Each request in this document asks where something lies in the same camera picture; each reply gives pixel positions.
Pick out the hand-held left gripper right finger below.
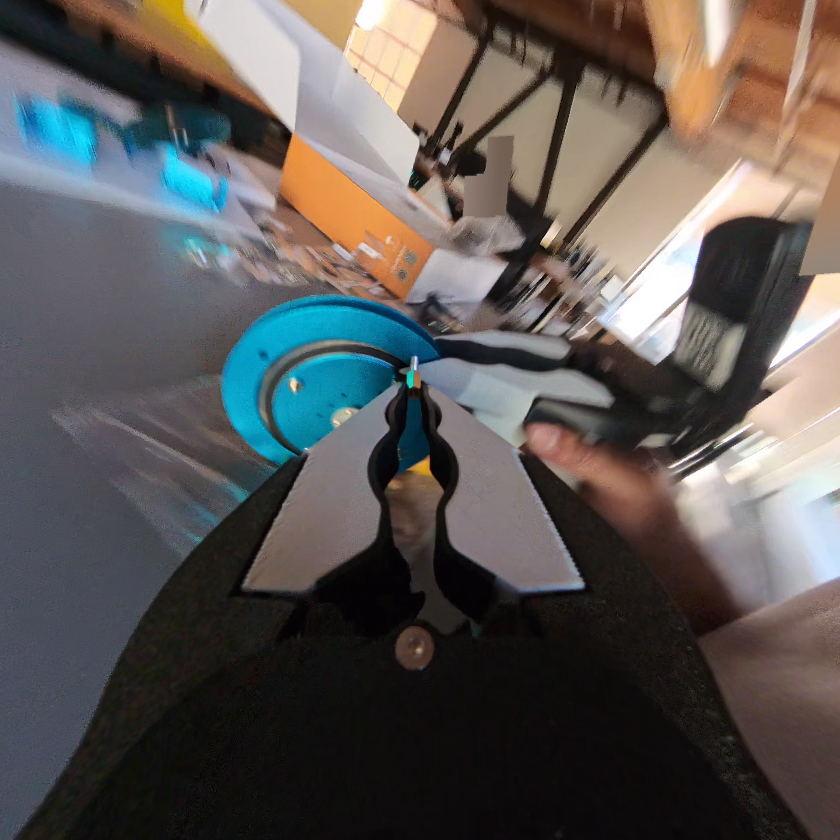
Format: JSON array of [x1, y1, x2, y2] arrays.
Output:
[[416, 384, 586, 635]]

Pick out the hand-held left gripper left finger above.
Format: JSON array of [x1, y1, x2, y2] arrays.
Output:
[[239, 382, 427, 635]]

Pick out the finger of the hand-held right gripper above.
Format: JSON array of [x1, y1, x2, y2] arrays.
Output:
[[435, 330, 576, 368], [419, 360, 616, 412]]

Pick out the blue round metal base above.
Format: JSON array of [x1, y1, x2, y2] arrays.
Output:
[[220, 294, 442, 475]]

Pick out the person's right forearm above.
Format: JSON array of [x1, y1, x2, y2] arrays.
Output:
[[591, 459, 840, 840]]

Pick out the person's right hand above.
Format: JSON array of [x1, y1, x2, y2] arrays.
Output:
[[524, 422, 685, 527]]

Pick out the clear plastic bag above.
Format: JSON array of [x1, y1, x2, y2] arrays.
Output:
[[51, 373, 284, 560]]

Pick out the pile of small parts bags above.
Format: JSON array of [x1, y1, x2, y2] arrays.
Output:
[[228, 215, 409, 304]]

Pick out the orange cardboard box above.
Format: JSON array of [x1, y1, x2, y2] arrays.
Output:
[[196, 0, 511, 307]]

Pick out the white foam sheet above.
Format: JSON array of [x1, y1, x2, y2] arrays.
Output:
[[0, 77, 278, 242]]

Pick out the teal oval metal plate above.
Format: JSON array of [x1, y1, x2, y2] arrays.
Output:
[[123, 104, 232, 157]]

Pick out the yellow box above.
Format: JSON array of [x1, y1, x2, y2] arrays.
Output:
[[136, 0, 228, 64]]

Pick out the blue perforated long bracket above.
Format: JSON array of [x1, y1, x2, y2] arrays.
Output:
[[159, 146, 229, 213]]

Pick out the large blue U bracket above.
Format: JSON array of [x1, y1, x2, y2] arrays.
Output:
[[15, 97, 57, 150], [45, 107, 101, 173]]

